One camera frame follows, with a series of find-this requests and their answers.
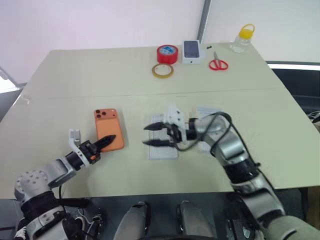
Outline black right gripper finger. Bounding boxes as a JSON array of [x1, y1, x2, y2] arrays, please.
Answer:
[[141, 139, 174, 148], [143, 121, 168, 132]]

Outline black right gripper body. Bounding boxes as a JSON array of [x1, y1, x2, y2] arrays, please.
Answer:
[[165, 122, 188, 149]]

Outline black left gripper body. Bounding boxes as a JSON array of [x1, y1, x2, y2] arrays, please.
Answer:
[[79, 140, 102, 165]]

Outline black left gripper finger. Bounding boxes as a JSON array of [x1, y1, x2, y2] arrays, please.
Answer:
[[92, 134, 117, 149], [96, 137, 116, 154]]

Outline white printed phone box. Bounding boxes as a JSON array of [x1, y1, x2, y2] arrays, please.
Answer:
[[181, 39, 207, 66]]

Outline clear jar yellow lid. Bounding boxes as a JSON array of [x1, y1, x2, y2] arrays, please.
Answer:
[[229, 23, 257, 54]]

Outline orange smartphone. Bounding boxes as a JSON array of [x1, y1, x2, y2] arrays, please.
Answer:
[[93, 107, 126, 153]]

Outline yellow clear tape roll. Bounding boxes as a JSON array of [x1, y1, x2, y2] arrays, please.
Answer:
[[151, 62, 175, 79]]

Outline red tape roll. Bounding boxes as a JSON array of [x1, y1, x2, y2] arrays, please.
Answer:
[[156, 44, 179, 65]]

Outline grey rounded knee cover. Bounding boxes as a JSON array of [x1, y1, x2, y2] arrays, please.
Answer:
[[175, 200, 214, 240], [112, 200, 149, 240]]

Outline dark furniture with white edge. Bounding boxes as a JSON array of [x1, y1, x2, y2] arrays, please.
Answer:
[[265, 60, 320, 114]]

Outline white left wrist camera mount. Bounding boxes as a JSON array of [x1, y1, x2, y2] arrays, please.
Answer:
[[68, 128, 91, 169]]

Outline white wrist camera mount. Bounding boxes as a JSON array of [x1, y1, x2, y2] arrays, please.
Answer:
[[68, 128, 91, 169], [163, 103, 189, 141]]

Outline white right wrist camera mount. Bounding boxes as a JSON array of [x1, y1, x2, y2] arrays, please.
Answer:
[[163, 103, 189, 141]]

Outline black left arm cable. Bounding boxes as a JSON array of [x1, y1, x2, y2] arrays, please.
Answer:
[[56, 183, 90, 210]]

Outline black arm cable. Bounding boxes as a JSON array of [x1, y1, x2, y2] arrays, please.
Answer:
[[172, 111, 262, 171], [56, 183, 90, 210]]

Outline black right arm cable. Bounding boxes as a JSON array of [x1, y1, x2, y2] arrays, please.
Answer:
[[172, 111, 262, 171]]

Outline red handled scissors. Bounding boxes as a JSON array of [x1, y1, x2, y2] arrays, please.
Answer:
[[208, 50, 230, 72]]

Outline grey metal frame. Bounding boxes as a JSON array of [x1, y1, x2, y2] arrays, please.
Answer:
[[0, 65, 28, 95]]

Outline grey window frame post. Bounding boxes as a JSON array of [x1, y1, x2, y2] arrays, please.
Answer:
[[195, 0, 213, 44]]

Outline tangled white cables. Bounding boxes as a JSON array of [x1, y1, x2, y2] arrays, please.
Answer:
[[306, 110, 320, 132]]

